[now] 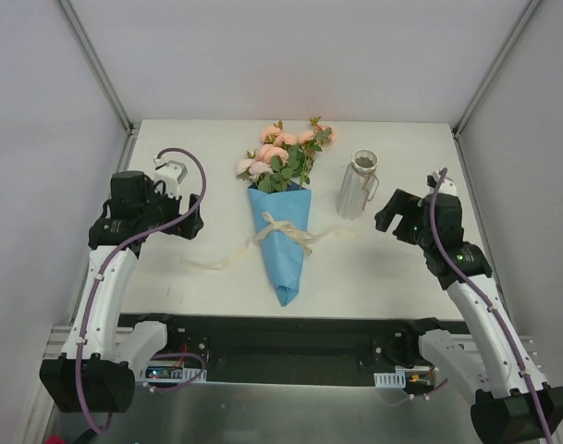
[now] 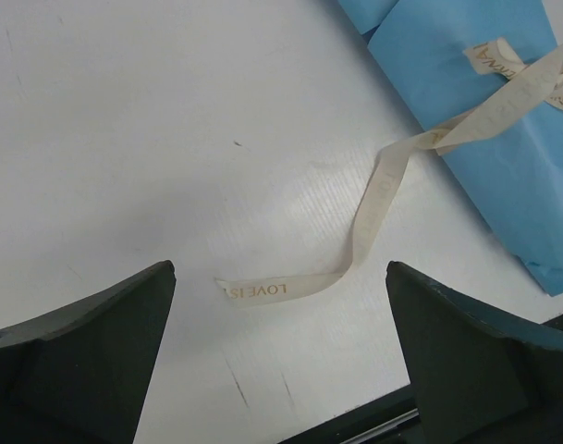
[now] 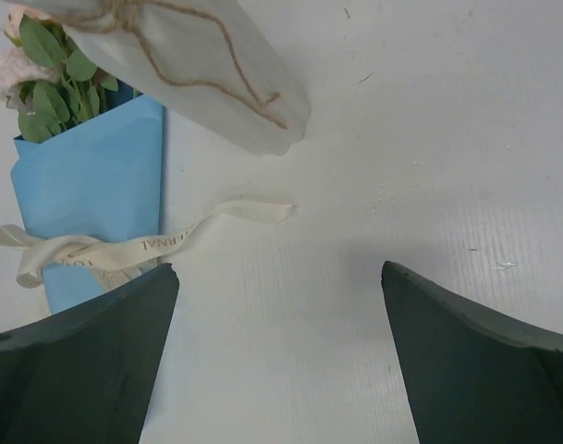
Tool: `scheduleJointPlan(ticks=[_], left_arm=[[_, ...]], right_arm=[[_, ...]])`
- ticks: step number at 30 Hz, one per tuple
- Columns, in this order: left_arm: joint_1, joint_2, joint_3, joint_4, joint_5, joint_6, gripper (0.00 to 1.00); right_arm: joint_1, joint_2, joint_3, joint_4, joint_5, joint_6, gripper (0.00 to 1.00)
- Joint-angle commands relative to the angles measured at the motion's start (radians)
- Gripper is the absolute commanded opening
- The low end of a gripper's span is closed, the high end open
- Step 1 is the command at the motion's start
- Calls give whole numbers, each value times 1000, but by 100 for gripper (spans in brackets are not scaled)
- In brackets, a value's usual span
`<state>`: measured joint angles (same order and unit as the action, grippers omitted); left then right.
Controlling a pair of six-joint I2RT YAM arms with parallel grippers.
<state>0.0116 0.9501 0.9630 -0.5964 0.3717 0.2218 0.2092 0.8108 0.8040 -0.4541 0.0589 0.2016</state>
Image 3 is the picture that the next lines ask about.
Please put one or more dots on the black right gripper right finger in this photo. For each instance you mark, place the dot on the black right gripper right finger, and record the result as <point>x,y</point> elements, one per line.
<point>472,374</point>

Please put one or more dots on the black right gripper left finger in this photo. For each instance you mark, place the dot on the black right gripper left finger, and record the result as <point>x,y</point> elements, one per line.
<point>86,375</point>

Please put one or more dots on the cream printed ribbon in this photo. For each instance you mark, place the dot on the cream printed ribbon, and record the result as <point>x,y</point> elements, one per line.
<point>116,263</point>

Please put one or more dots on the blue wrapping paper sheet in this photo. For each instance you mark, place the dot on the blue wrapping paper sheet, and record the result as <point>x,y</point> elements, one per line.
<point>102,178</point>

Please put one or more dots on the pale pink rose stem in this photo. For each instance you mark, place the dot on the pale pink rose stem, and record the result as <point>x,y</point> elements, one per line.
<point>48,80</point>

